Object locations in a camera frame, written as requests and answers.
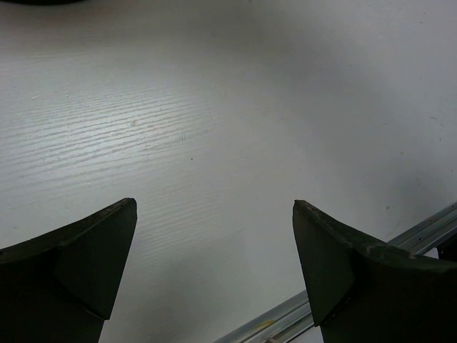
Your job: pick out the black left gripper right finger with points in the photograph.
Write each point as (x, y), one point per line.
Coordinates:
(375, 286)

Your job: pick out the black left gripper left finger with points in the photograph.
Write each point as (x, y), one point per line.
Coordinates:
(62, 286)

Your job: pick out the orange cylindrical bin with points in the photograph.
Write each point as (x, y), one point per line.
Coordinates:
(43, 2)

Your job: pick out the aluminium table edge rail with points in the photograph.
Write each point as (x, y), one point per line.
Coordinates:
(357, 271)

